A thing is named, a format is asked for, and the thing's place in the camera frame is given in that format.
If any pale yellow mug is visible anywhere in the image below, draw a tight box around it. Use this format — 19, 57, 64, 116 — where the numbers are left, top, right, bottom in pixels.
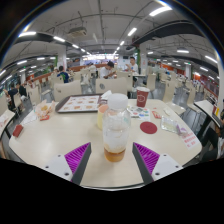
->
96, 103, 109, 131

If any red flat packet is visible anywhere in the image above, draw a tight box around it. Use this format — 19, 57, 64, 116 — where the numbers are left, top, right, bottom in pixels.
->
12, 124, 25, 138

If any white paper placemat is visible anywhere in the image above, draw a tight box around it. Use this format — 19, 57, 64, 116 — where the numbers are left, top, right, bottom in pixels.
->
0, 113, 11, 129

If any clear plastic bag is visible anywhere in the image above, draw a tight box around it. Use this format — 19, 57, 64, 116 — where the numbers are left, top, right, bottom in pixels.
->
160, 115, 189, 136

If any white red table notice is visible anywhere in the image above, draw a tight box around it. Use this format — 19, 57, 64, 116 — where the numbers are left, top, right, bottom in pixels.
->
181, 131, 202, 150

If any white paper sheet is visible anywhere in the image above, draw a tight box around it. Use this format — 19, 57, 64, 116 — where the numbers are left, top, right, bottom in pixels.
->
19, 109, 39, 126

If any beige chair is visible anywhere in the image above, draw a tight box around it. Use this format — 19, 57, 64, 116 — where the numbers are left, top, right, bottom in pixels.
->
163, 79, 187, 116
95, 77, 128, 96
28, 84, 43, 106
53, 79, 83, 103

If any clear bottle with amber drink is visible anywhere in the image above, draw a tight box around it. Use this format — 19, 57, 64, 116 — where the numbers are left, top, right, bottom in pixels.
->
101, 93, 132, 163

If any printed paper tray liner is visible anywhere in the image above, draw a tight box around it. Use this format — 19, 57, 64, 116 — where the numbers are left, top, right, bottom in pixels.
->
59, 95, 101, 113

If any dark food tray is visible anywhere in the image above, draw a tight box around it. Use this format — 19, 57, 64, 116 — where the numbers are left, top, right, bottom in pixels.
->
54, 93, 104, 114

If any flat round red coaster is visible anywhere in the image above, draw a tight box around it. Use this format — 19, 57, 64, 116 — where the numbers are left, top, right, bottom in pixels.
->
139, 121, 158, 135

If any person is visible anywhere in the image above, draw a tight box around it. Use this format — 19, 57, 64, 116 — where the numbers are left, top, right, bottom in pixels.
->
203, 111, 224, 161
18, 83, 28, 98
99, 60, 117, 80
4, 83, 19, 109
125, 56, 140, 75
57, 65, 71, 84

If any beige side table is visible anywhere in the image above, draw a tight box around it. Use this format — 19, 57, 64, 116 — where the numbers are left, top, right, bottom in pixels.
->
0, 109, 16, 138
193, 99, 223, 128

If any colourful sticker leaflet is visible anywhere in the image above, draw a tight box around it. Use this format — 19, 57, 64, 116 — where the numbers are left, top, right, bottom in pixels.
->
127, 105, 152, 122

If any white paper napkin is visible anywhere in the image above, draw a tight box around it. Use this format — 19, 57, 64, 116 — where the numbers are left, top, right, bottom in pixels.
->
99, 89, 114, 101

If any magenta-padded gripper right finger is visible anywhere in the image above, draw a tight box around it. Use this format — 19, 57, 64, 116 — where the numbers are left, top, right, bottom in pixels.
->
131, 142, 184, 186

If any group of beige chairs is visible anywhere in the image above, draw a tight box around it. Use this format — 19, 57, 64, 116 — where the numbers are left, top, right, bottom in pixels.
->
26, 64, 208, 108

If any crumpled food wrapper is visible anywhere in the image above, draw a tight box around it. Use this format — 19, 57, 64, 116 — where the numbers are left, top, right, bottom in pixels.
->
34, 99, 56, 122

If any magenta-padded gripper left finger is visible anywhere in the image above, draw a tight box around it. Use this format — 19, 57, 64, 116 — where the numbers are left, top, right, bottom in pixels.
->
40, 142, 92, 186

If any ceiling air conditioner unit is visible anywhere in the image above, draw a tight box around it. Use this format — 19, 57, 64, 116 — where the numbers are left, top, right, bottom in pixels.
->
67, 26, 88, 38

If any group of ceiling lights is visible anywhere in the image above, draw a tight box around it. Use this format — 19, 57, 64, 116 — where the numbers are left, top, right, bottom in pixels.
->
0, 5, 219, 79

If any small red sachet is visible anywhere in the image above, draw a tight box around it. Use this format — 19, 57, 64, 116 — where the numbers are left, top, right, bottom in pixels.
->
151, 110, 163, 120

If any red paper cup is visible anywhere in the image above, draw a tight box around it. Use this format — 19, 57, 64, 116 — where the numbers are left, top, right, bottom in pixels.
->
135, 86, 151, 108

